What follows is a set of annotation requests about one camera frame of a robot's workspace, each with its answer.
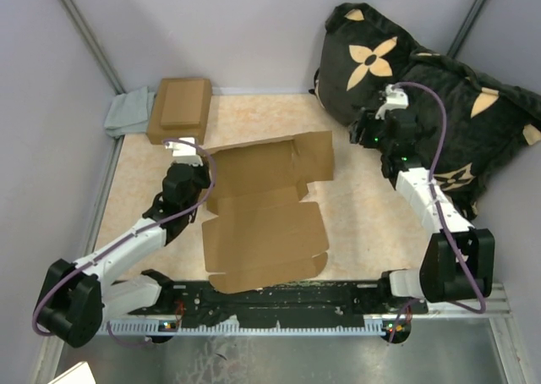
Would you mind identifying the white paper sheet corner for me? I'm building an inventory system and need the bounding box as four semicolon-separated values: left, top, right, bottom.
49;361;96;384

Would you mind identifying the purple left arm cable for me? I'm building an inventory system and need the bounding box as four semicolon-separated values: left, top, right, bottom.
31;137;217;346

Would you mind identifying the white slotted cable duct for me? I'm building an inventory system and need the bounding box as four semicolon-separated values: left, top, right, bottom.
97;315;391;337

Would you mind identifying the right aluminium corner post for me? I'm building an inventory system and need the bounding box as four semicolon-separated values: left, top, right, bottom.
446;0;488;58

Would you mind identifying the large folded cardboard box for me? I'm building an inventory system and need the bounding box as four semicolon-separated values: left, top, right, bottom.
146;78;212;145

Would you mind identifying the aluminium corner post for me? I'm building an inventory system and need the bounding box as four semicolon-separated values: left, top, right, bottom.
58;0;125;95
446;0;488;58

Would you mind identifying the small folded cardboard box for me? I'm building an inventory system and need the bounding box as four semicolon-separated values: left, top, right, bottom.
161;80;204;129

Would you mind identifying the brown cardboard box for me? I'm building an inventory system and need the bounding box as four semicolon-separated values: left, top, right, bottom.
202;131;335;294

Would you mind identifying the grey folded cloth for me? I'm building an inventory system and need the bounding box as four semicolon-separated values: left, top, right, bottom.
104;86;156;138

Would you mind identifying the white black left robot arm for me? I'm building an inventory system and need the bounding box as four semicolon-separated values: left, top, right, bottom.
31;163;213;348

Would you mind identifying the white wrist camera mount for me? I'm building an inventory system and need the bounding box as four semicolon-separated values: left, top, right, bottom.
162;137;203;167
375;85;409;120

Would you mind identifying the aluminium frame rail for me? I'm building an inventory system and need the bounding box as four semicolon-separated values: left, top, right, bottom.
52;284;512;317

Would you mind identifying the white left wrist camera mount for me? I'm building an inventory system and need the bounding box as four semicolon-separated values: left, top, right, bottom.
162;137;203;167

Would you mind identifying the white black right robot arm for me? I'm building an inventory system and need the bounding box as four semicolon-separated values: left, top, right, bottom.
350;109;495;313

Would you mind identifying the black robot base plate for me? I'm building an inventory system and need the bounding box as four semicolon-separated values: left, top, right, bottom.
129;275;407;327

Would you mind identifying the black floral plush pillow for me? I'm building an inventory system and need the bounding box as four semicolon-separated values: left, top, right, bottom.
314;3;540;220

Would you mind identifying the left aluminium corner post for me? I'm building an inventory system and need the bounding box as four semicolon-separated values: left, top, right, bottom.
58;0;125;95

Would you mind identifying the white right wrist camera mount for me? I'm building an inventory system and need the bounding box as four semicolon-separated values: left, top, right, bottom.
375;85;409;120

